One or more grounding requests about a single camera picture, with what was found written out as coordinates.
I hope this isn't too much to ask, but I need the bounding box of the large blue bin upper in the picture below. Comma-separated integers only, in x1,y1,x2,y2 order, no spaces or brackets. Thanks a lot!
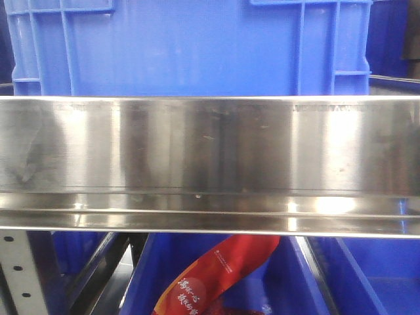
4,1,371,96

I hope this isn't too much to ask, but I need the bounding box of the perforated metal shelf post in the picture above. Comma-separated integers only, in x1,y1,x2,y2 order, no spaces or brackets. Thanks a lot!
1,230,48,314

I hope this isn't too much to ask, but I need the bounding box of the blue bin lower middle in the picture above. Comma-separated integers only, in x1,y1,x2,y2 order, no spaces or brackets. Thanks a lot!
120,233,329,314

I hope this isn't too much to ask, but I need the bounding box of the blue bin upper right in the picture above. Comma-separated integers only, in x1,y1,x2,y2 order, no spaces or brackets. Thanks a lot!
367,1,419,95

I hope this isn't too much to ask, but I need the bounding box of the stainless steel shelf rail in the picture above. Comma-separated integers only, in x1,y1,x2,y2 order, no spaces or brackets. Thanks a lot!
1,96,419,239

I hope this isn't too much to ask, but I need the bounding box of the blue bin lower right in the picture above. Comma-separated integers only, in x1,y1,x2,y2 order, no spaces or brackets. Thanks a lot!
310,237,419,314

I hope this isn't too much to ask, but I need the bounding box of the red printed snack bag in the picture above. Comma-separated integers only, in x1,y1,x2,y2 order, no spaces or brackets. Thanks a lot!
152,234,281,314

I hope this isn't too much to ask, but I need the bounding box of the blue bin lower left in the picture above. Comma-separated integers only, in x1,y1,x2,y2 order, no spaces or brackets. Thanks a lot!
51,231,106,277

